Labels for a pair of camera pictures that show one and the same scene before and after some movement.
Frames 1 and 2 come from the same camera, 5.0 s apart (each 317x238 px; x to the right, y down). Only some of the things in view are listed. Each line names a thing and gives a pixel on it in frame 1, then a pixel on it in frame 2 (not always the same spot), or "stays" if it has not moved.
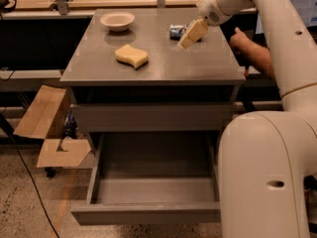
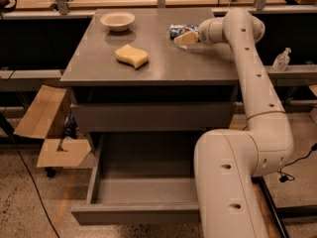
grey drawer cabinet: (154, 69) stays
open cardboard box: (46, 119) stays
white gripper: (210, 9) → (205, 33)
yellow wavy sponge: (131, 56) stays
